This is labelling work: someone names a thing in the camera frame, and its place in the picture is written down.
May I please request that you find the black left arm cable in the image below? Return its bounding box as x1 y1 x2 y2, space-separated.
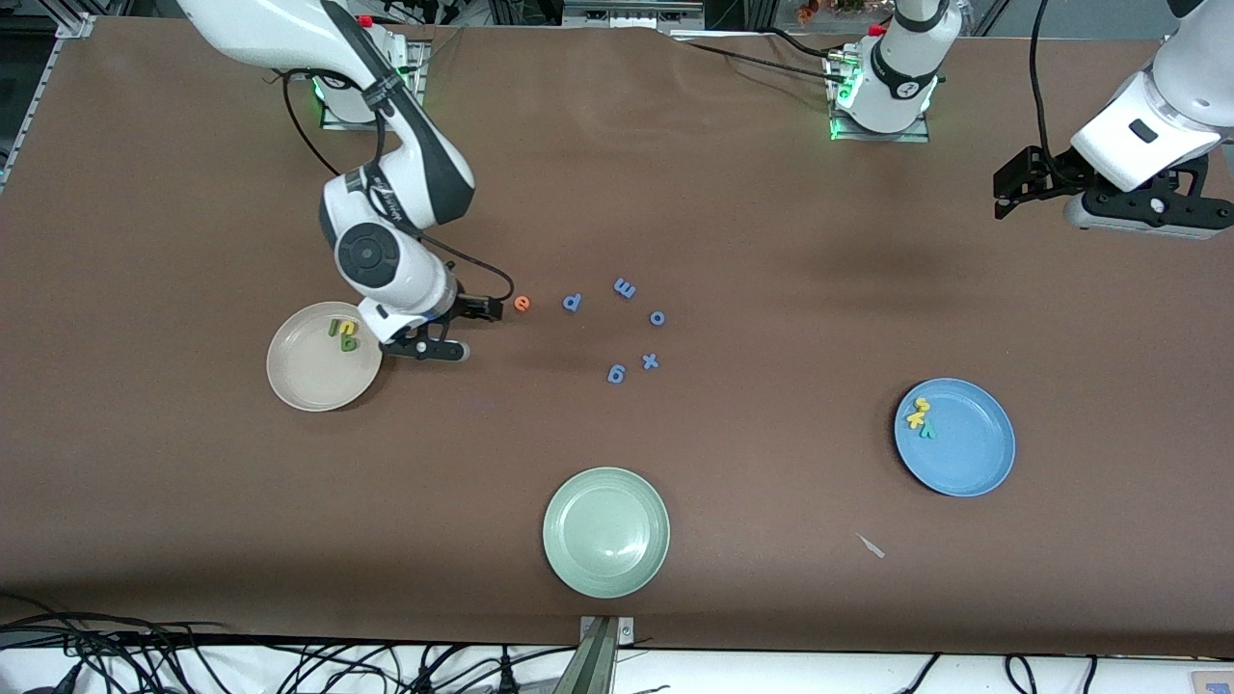
1029 0 1083 186

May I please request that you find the grey power strip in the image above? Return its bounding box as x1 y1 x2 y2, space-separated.
562 0 705 28

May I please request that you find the blue round plate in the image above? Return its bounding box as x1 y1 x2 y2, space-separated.
894 378 1016 498

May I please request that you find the black table cable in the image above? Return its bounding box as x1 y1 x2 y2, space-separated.
670 37 845 76
762 27 851 61

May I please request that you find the brown table cover sheet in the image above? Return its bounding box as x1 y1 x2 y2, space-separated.
0 17 1234 658

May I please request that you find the beige round plate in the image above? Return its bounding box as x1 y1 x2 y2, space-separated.
266 302 384 413

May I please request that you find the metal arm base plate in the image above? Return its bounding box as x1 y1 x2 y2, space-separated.
321 39 425 131
829 53 931 144

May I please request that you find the aluminium frame rail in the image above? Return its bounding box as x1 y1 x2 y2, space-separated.
0 12 97 194

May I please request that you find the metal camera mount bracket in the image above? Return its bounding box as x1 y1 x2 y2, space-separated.
554 615 637 694

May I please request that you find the pale green round plate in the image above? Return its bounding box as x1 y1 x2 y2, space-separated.
542 467 671 600

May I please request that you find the thick black floor cable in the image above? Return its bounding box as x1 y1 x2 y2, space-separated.
0 612 232 645

